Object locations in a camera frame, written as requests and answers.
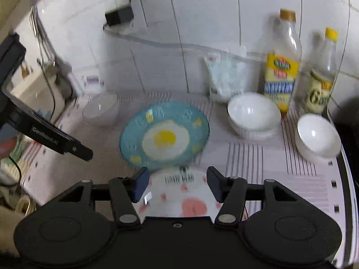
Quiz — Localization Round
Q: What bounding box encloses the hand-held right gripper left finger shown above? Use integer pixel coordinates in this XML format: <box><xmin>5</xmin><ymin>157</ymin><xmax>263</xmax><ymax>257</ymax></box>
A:
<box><xmin>59</xmin><ymin>167</ymin><xmax>150</xmax><ymax>228</ymax></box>

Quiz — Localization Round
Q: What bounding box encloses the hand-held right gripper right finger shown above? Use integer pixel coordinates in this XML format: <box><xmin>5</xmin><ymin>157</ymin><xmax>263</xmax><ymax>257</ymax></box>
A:
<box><xmin>207</xmin><ymin>166</ymin><xmax>298</xmax><ymax>227</ymax></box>

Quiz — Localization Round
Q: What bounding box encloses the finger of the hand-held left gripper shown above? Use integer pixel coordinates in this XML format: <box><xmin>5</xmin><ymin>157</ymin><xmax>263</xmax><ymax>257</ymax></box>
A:
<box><xmin>65</xmin><ymin>136</ymin><xmax>94</xmax><ymax>161</ymax></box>

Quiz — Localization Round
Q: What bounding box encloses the white plate with pink dots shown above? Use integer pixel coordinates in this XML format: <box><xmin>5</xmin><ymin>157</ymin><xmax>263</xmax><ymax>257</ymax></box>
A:
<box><xmin>137</xmin><ymin>167</ymin><xmax>249</xmax><ymax>219</ymax></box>

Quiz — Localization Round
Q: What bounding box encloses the blue fried egg plate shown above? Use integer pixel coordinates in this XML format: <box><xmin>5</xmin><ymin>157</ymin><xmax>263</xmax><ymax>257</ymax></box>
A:
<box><xmin>120</xmin><ymin>102</ymin><xmax>211</xmax><ymax>172</ymax></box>

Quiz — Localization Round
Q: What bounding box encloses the large white ribbed bowl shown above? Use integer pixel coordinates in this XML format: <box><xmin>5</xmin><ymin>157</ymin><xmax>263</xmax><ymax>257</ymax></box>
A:
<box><xmin>227</xmin><ymin>91</ymin><xmax>282</xmax><ymax>141</ymax></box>

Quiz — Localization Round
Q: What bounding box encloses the white appliance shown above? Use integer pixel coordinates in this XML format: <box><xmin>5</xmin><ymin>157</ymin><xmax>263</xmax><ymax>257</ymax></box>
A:
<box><xmin>10</xmin><ymin>59</ymin><xmax>77</xmax><ymax>125</ymax></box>

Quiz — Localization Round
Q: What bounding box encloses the striped tablecloth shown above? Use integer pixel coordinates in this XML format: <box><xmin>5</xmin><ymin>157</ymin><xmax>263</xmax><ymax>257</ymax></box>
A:
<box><xmin>22</xmin><ymin>90</ymin><xmax>350</xmax><ymax>269</ymax></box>

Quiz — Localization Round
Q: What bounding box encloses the clear glass bowl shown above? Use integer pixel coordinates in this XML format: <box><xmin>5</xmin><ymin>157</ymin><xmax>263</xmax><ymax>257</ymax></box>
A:
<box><xmin>82</xmin><ymin>92</ymin><xmax>120</xmax><ymax>126</ymax></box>

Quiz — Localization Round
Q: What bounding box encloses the white salt bag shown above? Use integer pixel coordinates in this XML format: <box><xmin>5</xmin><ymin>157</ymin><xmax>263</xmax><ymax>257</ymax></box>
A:
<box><xmin>204</xmin><ymin>53</ymin><xmax>251</xmax><ymax>103</ymax></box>

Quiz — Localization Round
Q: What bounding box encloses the small white bowl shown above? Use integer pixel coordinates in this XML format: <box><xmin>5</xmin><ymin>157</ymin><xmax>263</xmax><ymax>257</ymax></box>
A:
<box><xmin>294</xmin><ymin>113</ymin><xmax>342</xmax><ymax>163</ymax></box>

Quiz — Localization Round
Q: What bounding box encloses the yellow label oil bottle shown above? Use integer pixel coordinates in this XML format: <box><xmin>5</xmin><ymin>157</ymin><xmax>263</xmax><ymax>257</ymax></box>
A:
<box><xmin>264</xmin><ymin>9</ymin><xmax>302</xmax><ymax>119</ymax></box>

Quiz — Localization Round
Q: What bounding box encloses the black power adapter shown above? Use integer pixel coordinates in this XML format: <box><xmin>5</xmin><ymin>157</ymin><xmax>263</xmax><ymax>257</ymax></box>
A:
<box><xmin>104</xmin><ymin>4</ymin><xmax>134</xmax><ymax>28</ymax></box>

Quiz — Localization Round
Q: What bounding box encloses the clear vinegar bottle yellow cap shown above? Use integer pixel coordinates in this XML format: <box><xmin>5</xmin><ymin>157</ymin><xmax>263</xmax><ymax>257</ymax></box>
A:
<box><xmin>304</xmin><ymin>27</ymin><xmax>339</xmax><ymax>115</ymax></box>

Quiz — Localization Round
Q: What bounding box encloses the black wok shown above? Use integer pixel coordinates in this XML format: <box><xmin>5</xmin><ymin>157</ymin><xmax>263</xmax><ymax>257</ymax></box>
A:
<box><xmin>328</xmin><ymin>97</ymin><xmax>359</xmax><ymax>157</ymax></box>

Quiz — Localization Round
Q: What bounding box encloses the black cable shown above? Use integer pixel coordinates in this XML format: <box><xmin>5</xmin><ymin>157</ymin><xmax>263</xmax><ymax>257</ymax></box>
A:
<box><xmin>0</xmin><ymin>155</ymin><xmax>23</xmax><ymax>188</ymax></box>

